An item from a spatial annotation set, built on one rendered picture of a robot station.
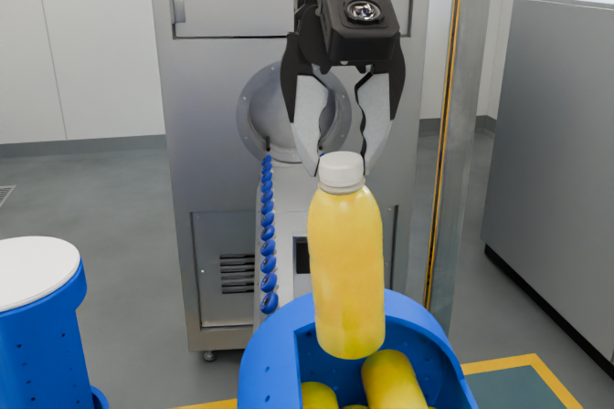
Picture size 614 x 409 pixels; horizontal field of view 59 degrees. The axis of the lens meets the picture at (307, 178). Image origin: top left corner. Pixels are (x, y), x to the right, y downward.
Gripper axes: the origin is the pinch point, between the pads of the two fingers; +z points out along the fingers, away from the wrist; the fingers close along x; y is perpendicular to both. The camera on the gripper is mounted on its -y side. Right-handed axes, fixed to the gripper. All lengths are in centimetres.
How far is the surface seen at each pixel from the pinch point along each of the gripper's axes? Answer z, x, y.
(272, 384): 24.8, 6.5, 0.8
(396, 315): 21.8, -7.9, 7.4
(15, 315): 43, 52, 40
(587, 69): 27, -123, 165
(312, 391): 30.9, 1.9, 5.8
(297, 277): 46, 1, 54
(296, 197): 52, -2, 107
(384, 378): 30.8, -6.9, 7.0
